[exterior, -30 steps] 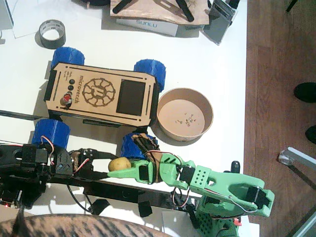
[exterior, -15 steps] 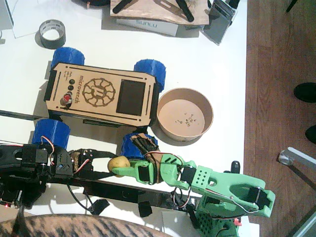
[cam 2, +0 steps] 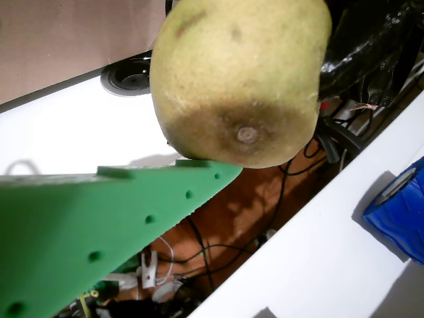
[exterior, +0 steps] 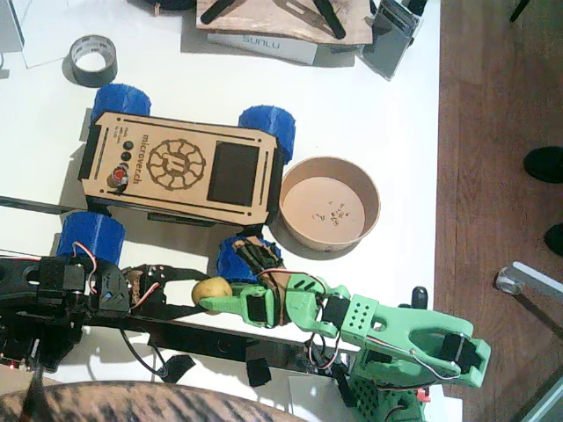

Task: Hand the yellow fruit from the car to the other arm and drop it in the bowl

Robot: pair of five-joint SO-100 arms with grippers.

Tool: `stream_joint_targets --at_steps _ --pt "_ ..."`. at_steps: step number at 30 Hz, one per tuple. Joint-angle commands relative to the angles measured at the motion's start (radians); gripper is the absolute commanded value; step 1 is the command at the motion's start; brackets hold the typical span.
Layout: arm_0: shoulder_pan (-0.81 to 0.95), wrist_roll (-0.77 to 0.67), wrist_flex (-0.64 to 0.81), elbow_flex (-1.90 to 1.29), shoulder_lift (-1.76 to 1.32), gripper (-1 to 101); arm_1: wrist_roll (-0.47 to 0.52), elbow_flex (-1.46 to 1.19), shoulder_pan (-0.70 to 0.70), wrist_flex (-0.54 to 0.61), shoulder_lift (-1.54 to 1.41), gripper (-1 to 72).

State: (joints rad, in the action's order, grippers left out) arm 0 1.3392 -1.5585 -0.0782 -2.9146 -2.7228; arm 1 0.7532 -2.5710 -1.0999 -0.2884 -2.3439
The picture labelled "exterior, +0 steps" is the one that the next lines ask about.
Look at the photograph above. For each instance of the black table clamp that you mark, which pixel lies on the black table clamp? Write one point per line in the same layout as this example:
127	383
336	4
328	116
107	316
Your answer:
420	296
345	389

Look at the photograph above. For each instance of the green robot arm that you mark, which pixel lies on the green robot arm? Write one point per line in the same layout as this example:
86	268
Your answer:
418	325

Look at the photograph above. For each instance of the black camera with cardboard mount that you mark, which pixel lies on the black camera with cardboard mount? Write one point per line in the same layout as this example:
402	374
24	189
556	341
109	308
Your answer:
259	257

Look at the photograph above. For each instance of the black thin strip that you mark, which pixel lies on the black thin strip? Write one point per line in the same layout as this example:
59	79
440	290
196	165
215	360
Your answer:
35	203

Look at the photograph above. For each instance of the brown paper bowl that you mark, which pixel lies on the brown paper bowl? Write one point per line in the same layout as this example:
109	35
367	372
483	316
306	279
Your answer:
323	206

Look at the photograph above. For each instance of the black flat bar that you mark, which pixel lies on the black flat bar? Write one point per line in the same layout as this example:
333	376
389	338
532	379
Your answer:
198	340

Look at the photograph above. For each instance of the black flat stick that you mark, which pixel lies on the black flat stick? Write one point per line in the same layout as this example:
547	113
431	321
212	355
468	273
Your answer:
330	17
217	11

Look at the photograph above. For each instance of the small yellow potato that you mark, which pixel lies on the small yellow potato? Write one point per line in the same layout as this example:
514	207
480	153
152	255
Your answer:
211	288

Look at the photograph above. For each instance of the black tape piece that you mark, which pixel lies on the black tape piece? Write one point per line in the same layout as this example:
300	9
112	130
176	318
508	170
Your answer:
176	368
258	373

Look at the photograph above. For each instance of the black furniture leg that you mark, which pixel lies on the black furniture leg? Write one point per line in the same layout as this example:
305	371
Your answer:
519	9

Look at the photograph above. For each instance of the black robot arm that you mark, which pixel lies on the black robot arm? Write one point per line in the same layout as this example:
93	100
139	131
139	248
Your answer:
44	290

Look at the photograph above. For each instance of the black round object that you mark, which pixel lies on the black round object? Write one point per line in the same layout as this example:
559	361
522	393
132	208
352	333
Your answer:
176	3

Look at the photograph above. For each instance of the grey metal furniture edge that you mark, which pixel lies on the grey metal furniture edge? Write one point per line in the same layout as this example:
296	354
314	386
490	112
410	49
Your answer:
550	404

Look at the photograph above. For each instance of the white SUNLU box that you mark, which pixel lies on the white SUNLU box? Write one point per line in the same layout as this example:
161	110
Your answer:
264	46

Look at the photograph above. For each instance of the silver metal furniture leg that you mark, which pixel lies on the silver metal furniture leg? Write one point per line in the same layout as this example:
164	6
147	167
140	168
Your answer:
528	274

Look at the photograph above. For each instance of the plywood sheet with cutouts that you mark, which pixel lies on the plywood sheet with cutouts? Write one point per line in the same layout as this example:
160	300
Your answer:
264	22

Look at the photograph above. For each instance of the brown striped fur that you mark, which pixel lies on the brown striped fur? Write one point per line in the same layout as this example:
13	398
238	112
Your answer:
132	402

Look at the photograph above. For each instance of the grey duct tape roll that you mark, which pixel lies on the grey duct tape roll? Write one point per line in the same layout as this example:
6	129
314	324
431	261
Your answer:
94	77

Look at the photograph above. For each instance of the white paper sheet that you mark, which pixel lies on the white paper sheet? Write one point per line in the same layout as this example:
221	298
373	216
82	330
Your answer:
308	395
44	26

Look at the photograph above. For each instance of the wooden microrover chassis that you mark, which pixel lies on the wooden microrover chassis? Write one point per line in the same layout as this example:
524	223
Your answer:
109	162

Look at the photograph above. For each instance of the grey electronic device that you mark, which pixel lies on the grey electronic device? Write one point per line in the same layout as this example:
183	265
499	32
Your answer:
387	44

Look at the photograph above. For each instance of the black shoe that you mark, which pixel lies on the black shoe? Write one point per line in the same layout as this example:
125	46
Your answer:
555	241
545	165

